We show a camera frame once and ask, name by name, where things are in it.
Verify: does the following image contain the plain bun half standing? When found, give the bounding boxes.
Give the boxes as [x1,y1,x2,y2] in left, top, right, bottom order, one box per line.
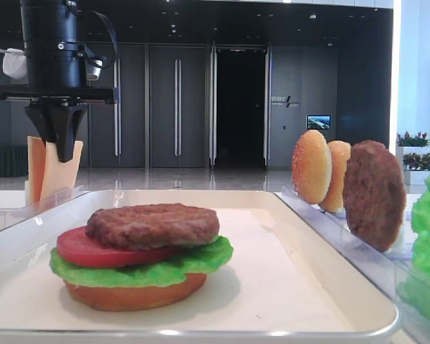
[319,140,351,213]

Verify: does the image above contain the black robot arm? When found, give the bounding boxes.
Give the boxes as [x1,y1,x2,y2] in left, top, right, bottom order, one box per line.
[0,1,119,163]

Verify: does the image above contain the flower planter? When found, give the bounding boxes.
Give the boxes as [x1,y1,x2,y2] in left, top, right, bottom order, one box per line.
[403,153,430,185]
[396,131,430,166]

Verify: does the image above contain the red tomato slice on stack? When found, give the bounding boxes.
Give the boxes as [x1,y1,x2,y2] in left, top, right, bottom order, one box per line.
[57,226,183,268]

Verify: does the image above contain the wall mounted display screen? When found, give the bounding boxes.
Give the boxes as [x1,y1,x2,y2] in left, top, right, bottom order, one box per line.
[306,115,331,130]

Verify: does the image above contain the clear left long rail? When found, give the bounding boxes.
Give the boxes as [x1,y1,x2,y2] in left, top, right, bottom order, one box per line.
[0,187,92,243]

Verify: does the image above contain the orange cheese slice front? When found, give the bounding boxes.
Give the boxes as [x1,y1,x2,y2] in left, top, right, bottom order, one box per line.
[40,140,83,200]

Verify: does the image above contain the orange cheese slice rear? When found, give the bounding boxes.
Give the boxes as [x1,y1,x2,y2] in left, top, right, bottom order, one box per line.
[27,136,46,204]

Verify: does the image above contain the green lettuce leaf standing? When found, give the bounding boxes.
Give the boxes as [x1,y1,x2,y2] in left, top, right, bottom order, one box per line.
[398,174,430,320]

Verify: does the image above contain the green lettuce leaf on stack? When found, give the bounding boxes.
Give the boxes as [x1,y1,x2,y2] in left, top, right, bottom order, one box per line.
[49,236,234,288]

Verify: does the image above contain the brown meat patty on stack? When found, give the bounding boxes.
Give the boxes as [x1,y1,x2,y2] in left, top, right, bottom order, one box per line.
[85,204,219,250]

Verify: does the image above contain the upper flower planter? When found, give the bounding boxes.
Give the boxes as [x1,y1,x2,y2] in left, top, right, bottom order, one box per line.
[396,131,430,166]

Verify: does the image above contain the bottom bun on tray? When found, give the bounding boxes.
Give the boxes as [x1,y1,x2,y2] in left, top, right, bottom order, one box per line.
[64,274,207,312]

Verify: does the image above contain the lower flower planter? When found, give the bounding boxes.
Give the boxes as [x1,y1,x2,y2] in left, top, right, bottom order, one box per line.
[403,153,430,185]

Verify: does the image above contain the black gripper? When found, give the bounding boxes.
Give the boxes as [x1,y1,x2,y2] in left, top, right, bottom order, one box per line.
[0,42,119,163]

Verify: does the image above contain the white cloth wrap on cable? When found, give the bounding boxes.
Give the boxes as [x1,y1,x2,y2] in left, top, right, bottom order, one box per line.
[2,48,27,80]

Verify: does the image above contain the white rectangular serving tray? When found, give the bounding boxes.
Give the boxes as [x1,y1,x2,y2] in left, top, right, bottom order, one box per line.
[0,191,401,343]

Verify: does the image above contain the orange cheese slice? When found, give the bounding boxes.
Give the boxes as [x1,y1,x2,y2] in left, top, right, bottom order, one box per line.
[27,136,46,204]
[40,140,83,200]

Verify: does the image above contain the brown meat patty standing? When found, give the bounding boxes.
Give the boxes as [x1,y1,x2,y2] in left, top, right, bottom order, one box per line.
[343,140,406,252]

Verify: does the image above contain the sesame bun half standing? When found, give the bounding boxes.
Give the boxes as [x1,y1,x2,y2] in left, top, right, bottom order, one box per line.
[292,130,332,204]

